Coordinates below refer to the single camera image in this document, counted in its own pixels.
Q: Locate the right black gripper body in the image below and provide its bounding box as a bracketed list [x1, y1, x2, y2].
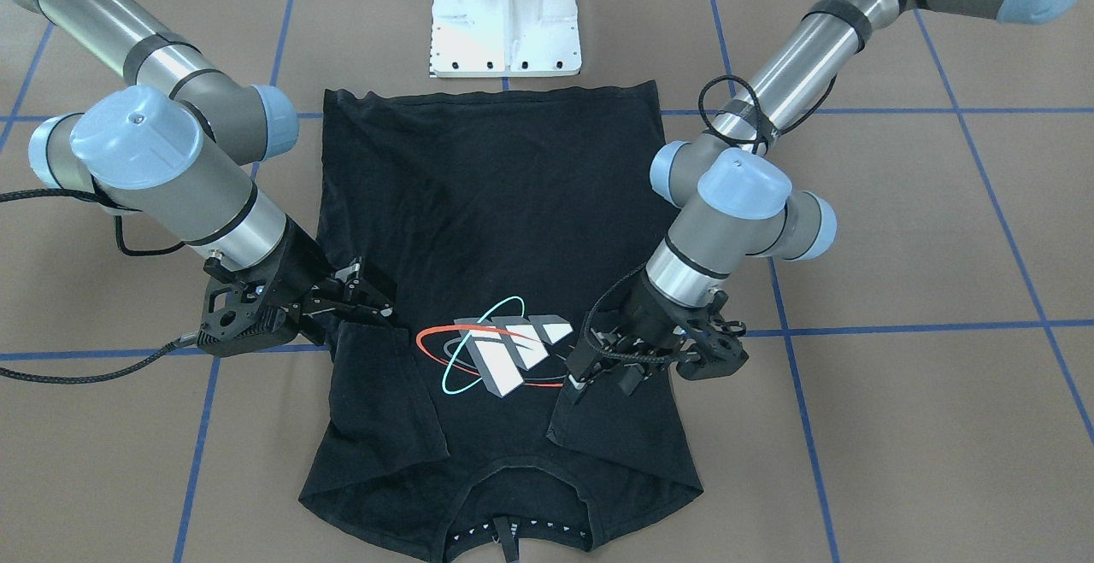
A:
[198, 218, 335, 355]

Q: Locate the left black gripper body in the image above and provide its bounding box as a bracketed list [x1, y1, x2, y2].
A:
[581, 271, 749, 382]

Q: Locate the black graphic t-shirt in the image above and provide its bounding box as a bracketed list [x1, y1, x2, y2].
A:
[298, 81, 703, 562]

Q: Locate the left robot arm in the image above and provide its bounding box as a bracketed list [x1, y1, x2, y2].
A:
[562, 0, 1078, 403]

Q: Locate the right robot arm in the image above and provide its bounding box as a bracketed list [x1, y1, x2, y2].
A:
[12, 0, 395, 357]

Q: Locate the brown paper table cover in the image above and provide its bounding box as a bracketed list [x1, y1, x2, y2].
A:
[3, 0, 1091, 562]

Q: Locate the white camera mast base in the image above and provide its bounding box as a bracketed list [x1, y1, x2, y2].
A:
[429, 0, 583, 78]

